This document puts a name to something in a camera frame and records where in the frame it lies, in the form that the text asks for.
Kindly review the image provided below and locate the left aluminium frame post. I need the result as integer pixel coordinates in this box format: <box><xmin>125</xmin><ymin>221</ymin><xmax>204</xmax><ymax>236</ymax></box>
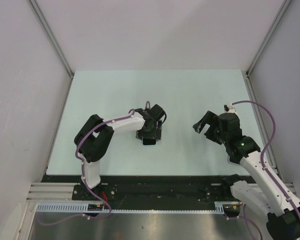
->
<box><xmin>27</xmin><ymin>0</ymin><xmax>75</xmax><ymax>77</ymax></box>

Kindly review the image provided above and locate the phone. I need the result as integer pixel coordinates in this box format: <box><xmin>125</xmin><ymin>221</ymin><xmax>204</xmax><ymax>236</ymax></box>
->
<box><xmin>142</xmin><ymin>138</ymin><xmax>157</xmax><ymax>146</ymax></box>

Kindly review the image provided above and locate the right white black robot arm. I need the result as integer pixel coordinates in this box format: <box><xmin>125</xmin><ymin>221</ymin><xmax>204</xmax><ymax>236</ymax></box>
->
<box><xmin>193</xmin><ymin>108</ymin><xmax>300</xmax><ymax>240</ymax></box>

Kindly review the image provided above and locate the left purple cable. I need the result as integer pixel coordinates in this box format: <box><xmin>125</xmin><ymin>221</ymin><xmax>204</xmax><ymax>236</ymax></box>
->
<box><xmin>37</xmin><ymin>101</ymin><xmax>151</xmax><ymax>226</ymax></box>

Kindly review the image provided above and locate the white slotted cable duct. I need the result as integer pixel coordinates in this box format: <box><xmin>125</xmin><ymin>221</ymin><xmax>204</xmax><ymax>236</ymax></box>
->
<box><xmin>36</xmin><ymin>202</ymin><xmax>225</xmax><ymax>215</ymax></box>

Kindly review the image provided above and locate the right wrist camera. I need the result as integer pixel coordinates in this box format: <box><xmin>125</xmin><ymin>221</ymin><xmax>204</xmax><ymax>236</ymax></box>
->
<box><xmin>223</xmin><ymin>103</ymin><xmax>238</xmax><ymax>115</ymax></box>

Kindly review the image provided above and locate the aluminium frame post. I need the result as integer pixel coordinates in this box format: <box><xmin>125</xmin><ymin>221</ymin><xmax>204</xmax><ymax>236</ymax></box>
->
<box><xmin>27</xmin><ymin>0</ymin><xmax>75</xmax><ymax>77</ymax></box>
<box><xmin>245</xmin><ymin>0</ymin><xmax>294</xmax><ymax>76</ymax></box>

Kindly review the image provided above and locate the right aluminium frame post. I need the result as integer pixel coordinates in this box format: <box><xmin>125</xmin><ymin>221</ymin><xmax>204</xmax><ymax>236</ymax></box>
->
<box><xmin>245</xmin><ymin>0</ymin><xmax>294</xmax><ymax>76</ymax></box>

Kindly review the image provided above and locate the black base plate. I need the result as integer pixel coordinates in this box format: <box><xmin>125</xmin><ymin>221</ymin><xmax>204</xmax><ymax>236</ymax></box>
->
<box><xmin>41</xmin><ymin>174</ymin><xmax>263</xmax><ymax>211</ymax></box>

